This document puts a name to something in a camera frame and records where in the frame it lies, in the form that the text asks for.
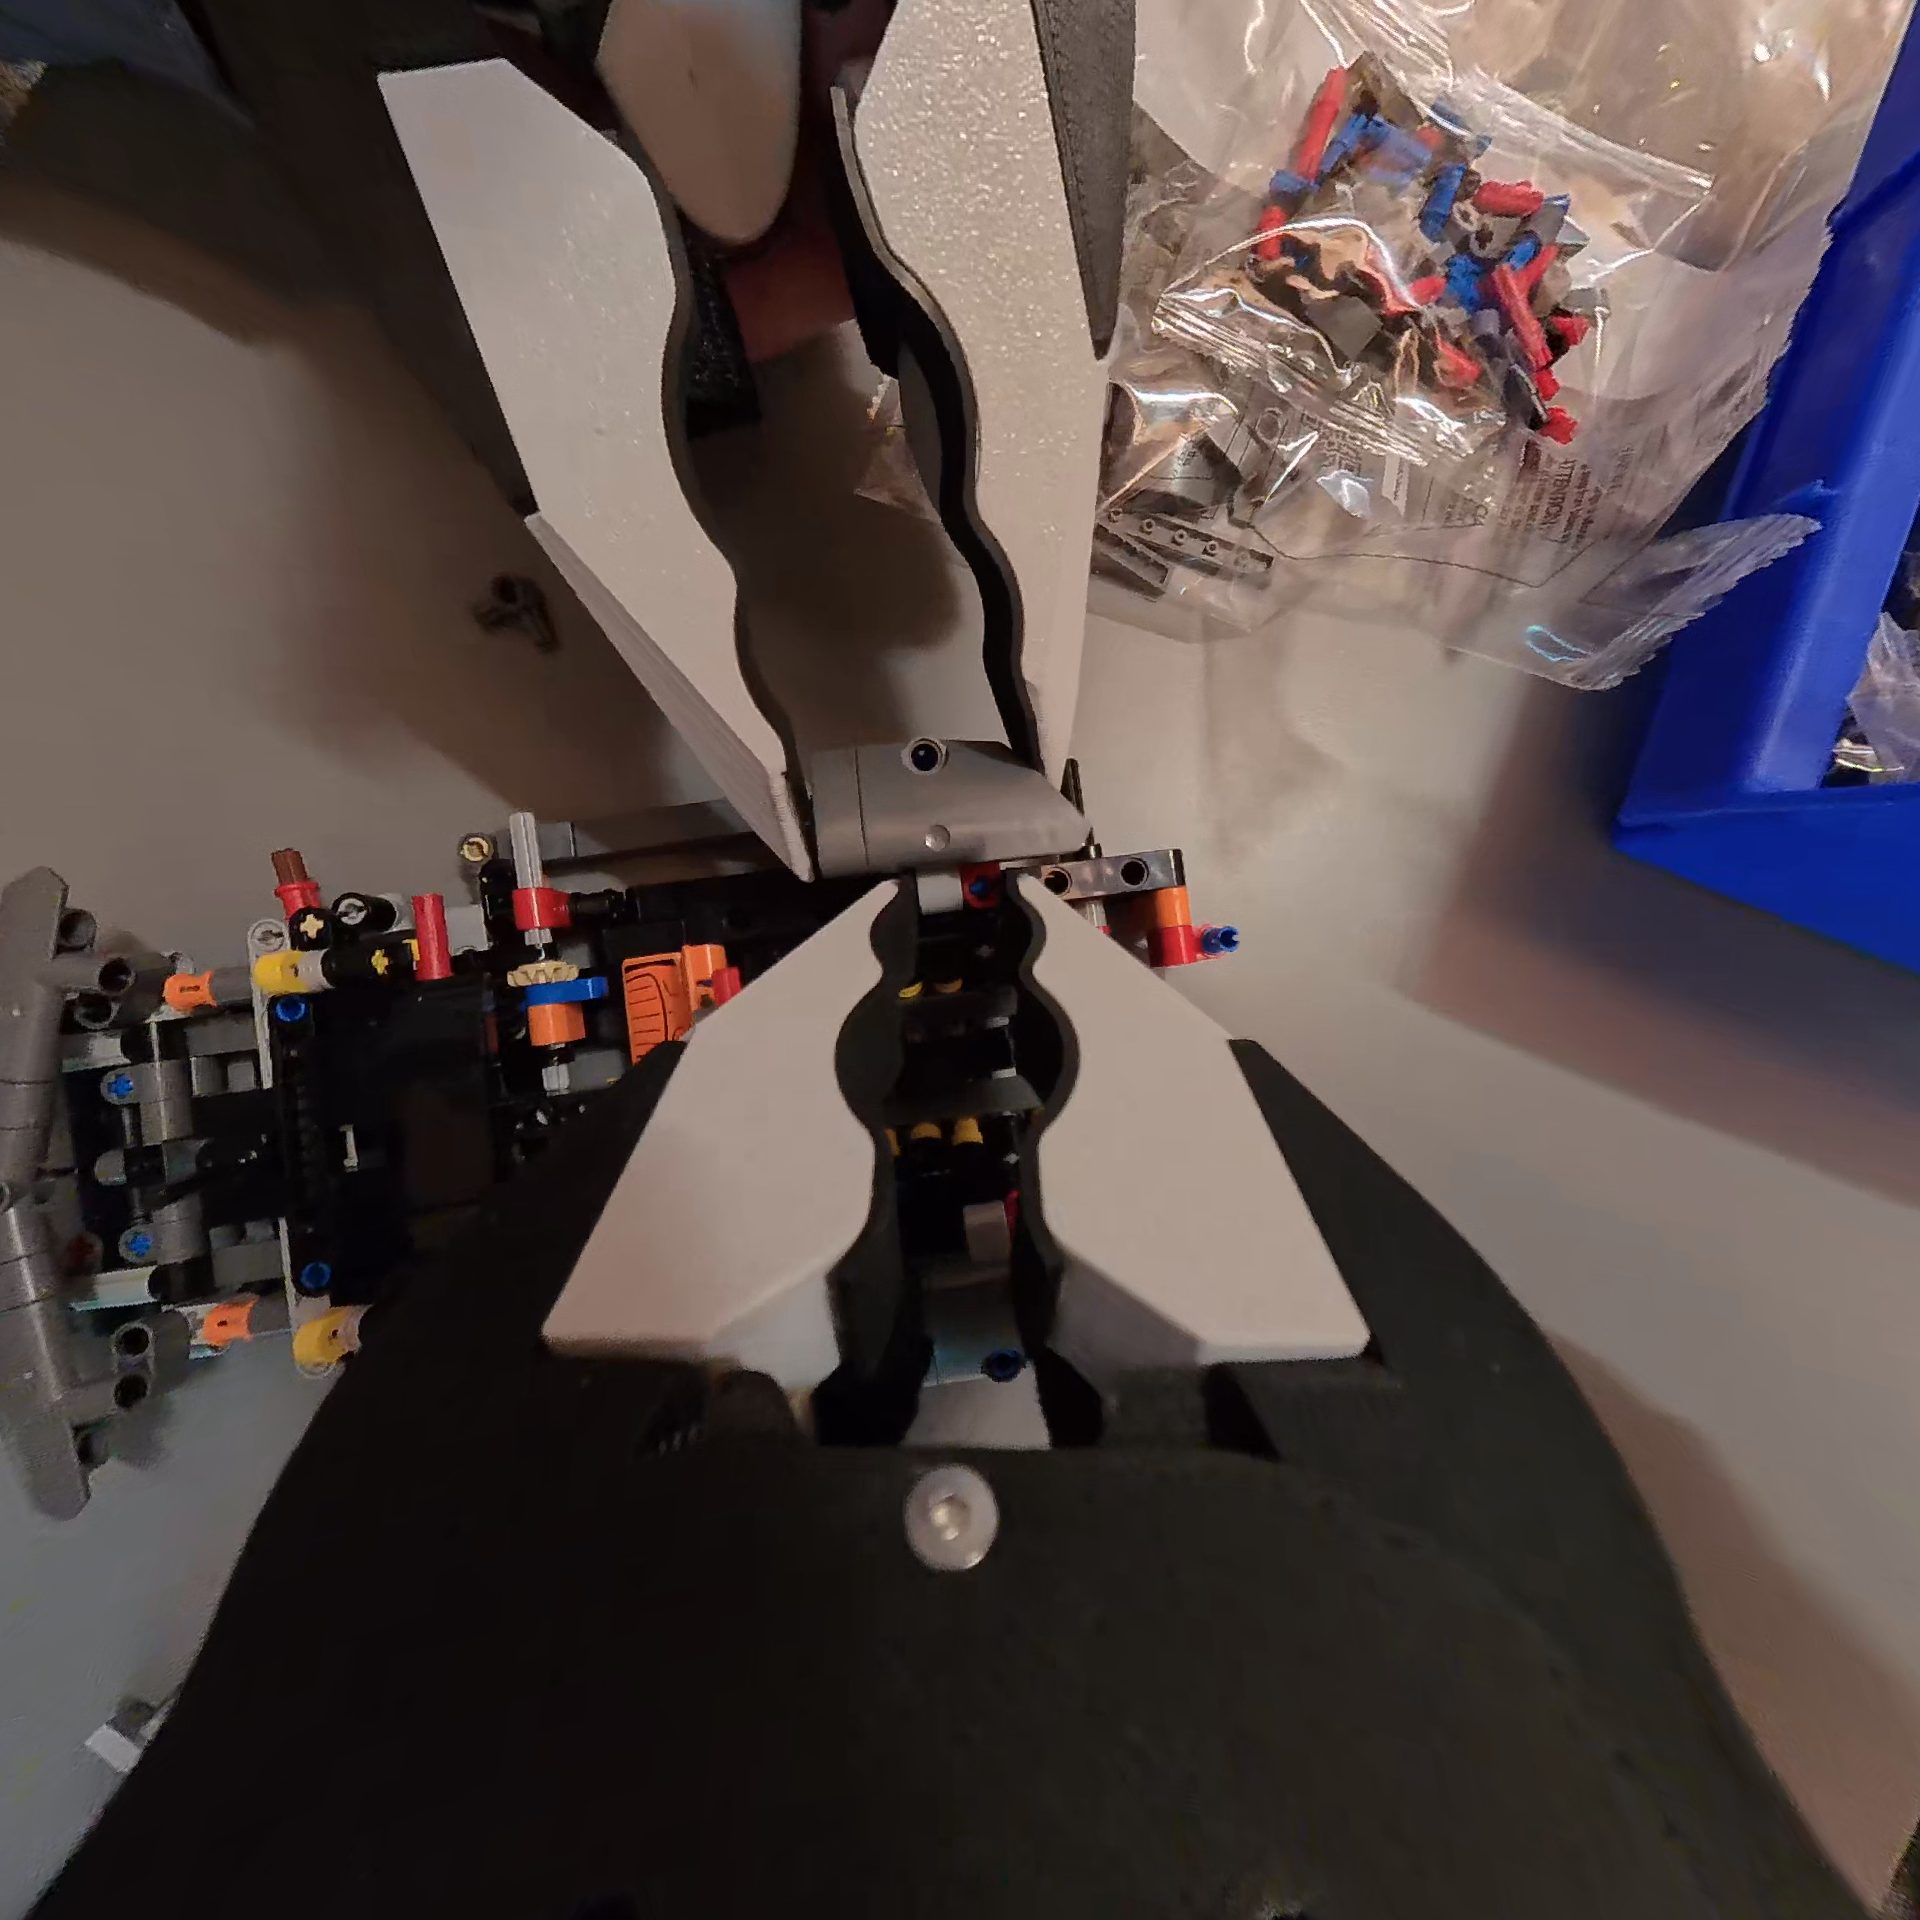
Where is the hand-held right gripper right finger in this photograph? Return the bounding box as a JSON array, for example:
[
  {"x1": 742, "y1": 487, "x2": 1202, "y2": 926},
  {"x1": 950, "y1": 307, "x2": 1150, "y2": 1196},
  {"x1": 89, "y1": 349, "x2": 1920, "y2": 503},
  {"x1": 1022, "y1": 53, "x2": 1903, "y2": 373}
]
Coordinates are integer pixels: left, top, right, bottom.
[{"x1": 1014, "y1": 869, "x2": 1374, "y2": 1444}]

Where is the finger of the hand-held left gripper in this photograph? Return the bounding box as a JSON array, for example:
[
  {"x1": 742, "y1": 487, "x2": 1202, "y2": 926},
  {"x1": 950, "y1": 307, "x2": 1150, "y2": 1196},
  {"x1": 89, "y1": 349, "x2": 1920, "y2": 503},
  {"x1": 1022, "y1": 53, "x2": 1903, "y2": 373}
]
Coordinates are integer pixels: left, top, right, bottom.
[
  {"x1": 830, "y1": 0, "x2": 1114, "y2": 791},
  {"x1": 377, "y1": 67, "x2": 820, "y2": 882}
]

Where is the pile of clear plastic bags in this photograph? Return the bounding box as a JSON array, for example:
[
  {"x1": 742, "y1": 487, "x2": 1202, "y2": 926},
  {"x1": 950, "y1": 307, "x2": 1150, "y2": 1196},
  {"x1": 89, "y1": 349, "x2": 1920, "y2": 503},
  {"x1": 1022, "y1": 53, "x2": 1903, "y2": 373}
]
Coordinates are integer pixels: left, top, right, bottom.
[{"x1": 1819, "y1": 547, "x2": 1920, "y2": 791}]

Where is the clear bag of lego parts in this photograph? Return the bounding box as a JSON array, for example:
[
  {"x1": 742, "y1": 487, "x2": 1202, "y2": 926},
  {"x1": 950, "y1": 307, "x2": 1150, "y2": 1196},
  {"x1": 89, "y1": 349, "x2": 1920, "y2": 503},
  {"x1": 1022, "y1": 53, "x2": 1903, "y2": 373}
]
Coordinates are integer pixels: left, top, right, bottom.
[{"x1": 1088, "y1": 0, "x2": 1915, "y2": 695}]

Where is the person's left hand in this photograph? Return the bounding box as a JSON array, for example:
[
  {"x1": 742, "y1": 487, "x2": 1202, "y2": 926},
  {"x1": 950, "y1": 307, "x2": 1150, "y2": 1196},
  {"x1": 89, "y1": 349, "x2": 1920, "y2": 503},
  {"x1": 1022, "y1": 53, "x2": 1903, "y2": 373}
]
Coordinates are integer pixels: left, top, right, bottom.
[{"x1": 746, "y1": 247, "x2": 890, "y2": 369}]

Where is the partly built lego car model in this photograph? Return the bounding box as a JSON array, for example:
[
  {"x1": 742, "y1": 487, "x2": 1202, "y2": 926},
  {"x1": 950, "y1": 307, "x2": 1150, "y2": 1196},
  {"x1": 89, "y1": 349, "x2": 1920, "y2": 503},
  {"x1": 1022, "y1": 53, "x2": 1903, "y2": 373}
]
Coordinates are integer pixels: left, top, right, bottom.
[{"x1": 0, "y1": 809, "x2": 1244, "y2": 1520}]

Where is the blue plastic bin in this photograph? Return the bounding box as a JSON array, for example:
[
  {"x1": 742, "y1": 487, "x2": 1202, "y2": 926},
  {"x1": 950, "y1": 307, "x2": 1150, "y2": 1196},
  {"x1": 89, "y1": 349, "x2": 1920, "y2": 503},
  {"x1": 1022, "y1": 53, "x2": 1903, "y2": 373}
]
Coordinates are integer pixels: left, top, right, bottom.
[{"x1": 1609, "y1": 0, "x2": 1920, "y2": 980}]

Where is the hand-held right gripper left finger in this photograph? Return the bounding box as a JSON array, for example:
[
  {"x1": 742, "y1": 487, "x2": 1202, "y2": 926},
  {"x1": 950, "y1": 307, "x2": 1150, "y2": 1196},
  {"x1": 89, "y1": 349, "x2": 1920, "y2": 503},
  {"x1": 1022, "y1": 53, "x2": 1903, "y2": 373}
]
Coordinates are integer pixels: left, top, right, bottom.
[{"x1": 544, "y1": 873, "x2": 922, "y2": 1444}]

